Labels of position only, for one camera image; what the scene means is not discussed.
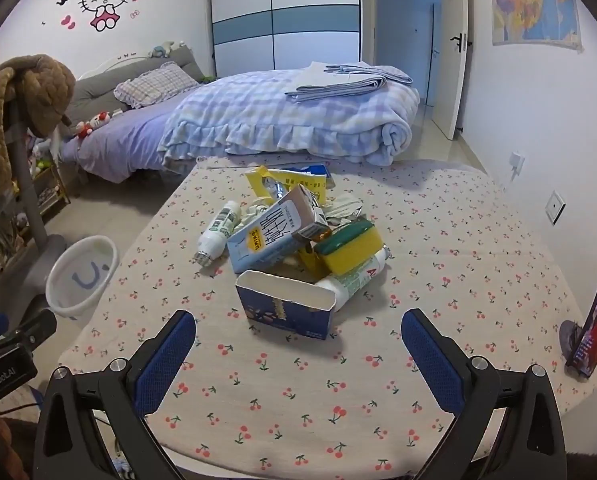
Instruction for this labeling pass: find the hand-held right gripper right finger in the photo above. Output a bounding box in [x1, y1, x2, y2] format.
[401, 308, 569, 480]

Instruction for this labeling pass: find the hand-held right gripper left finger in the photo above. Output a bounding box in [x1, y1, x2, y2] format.
[32, 310, 196, 480]

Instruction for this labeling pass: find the white plastic bin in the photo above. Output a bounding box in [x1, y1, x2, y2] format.
[45, 236, 119, 320]

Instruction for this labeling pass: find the white bottle with red letter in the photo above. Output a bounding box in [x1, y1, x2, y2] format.
[314, 246, 391, 311]

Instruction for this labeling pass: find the dark blue carton box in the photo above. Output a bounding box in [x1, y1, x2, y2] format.
[235, 270, 338, 342]

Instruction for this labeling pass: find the yellow sponge with green top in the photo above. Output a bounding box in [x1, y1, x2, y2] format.
[313, 221, 385, 276]

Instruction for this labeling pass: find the white bottle with green label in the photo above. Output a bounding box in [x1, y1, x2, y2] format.
[194, 201, 242, 267]

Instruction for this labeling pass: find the light blue milk carton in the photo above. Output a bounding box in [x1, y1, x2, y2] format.
[227, 183, 329, 274]

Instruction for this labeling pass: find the white paper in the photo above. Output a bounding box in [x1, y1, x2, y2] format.
[323, 192, 366, 231]

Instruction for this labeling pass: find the yellow snack wrapper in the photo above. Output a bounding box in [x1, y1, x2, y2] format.
[244, 164, 329, 206]

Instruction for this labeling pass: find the cherry print tablecloth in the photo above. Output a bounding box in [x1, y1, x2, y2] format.
[56, 155, 597, 480]

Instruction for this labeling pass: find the grey chair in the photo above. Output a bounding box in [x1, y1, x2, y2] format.
[0, 95, 69, 321]

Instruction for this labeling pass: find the grey phone stand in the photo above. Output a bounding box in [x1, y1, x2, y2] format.
[559, 320, 586, 376]

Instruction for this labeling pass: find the low wooden toy shelf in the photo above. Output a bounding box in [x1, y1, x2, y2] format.
[28, 135, 72, 211]

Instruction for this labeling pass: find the bed with purple sheet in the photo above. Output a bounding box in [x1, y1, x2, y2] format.
[61, 45, 421, 186]

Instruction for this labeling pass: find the red and white plush toy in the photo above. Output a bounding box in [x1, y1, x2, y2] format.
[76, 110, 112, 140]

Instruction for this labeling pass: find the brown quilted jacket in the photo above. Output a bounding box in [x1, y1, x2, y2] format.
[0, 54, 76, 198]

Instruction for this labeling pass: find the plaid pillow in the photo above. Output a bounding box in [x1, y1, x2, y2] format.
[114, 61, 200, 109]

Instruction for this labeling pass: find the blue plaid ruffled blanket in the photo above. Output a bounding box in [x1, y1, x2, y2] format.
[159, 62, 421, 170]

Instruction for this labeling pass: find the white door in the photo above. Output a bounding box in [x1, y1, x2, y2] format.
[431, 0, 471, 142]

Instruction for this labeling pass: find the folded plaid sheet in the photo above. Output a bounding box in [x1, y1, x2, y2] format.
[284, 61, 413, 106]

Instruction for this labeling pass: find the pale plush toy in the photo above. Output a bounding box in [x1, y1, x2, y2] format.
[148, 40, 185, 58]

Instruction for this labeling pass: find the white and blue wardrobe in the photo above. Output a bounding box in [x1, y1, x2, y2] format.
[206, 0, 364, 81]

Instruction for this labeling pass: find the white wall switch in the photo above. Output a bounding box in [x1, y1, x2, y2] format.
[545, 191, 566, 226]

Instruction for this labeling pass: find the wall map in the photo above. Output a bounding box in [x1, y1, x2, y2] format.
[489, 0, 584, 53]

